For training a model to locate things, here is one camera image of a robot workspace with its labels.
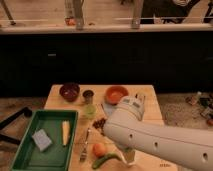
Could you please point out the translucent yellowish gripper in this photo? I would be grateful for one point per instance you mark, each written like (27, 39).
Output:
(127, 154)

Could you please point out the orange apple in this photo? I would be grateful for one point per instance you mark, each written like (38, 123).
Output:
(99, 149)

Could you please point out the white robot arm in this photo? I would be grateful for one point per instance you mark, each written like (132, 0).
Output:
(192, 148)

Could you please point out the light green plastic cup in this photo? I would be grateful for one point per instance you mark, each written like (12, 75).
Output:
(89, 111)

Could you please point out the small metal cup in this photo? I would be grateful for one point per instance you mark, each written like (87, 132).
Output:
(88, 96)

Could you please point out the green cucumber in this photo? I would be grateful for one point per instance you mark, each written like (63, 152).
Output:
(100, 161)

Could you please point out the bunch of dark grapes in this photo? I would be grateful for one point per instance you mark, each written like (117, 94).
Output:
(99, 124)

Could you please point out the silver fork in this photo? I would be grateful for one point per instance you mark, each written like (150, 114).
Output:
(83, 154)

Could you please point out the light blue cloth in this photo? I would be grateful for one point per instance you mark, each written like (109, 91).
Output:
(108, 109)

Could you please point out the orange bowl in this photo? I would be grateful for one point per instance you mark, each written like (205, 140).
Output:
(114, 94)

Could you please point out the yellow corn cob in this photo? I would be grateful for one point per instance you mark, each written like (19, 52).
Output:
(65, 132)

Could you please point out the green plastic tray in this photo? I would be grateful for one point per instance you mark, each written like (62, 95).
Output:
(57, 156)

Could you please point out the dark red bowl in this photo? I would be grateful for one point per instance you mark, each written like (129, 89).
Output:
(69, 91)

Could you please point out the blue grey sponge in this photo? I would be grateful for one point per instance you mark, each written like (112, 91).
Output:
(41, 140)

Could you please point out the black stand legs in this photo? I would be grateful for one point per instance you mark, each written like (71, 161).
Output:
(9, 121)

